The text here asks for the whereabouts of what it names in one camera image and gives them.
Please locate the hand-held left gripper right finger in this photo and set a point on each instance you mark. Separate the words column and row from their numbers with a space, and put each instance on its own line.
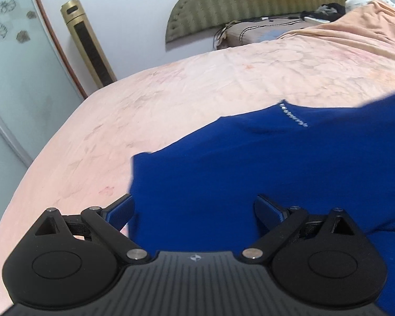
column 270, row 211

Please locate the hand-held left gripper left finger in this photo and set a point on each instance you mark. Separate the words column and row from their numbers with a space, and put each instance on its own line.
column 120, row 209

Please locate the dark clothing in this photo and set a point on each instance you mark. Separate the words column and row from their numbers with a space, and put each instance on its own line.
column 326, row 10

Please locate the gold tower air conditioner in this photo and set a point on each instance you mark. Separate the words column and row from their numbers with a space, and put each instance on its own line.
column 89, row 42

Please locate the peach bed sheet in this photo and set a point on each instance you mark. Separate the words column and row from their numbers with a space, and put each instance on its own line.
column 151, row 105

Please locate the blue knit sweater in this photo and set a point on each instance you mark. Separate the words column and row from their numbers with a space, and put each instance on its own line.
column 217, row 164

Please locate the orange blanket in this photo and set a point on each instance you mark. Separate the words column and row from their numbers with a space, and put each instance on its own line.
column 358, row 23

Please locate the olive padded headboard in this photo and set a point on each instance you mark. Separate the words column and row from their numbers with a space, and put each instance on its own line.
column 250, row 0

